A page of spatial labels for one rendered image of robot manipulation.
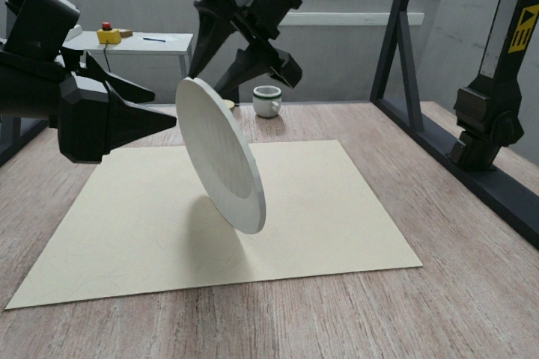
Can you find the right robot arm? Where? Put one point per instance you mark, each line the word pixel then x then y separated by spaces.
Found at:
pixel 37 35

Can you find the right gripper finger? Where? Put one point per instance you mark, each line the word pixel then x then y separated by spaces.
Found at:
pixel 127 90
pixel 128 122

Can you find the white round platter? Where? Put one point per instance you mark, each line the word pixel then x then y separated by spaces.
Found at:
pixel 220 156

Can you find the glass jar with beige lid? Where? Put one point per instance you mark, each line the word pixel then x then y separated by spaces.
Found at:
pixel 230 106

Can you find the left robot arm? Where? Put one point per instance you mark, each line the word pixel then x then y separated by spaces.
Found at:
pixel 491 102

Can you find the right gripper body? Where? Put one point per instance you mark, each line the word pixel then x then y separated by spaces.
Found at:
pixel 78 110

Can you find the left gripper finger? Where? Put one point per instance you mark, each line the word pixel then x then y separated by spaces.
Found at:
pixel 244 67
pixel 213 30

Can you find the black rectangular frame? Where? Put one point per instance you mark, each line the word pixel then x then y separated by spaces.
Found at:
pixel 517 205

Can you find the white cup with green stripe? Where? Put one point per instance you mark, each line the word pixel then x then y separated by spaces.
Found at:
pixel 267 101

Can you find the cream flat mat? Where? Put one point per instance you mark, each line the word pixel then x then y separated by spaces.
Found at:
pixel 144 223

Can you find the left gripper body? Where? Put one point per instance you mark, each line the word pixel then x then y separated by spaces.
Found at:
pixel 263 17

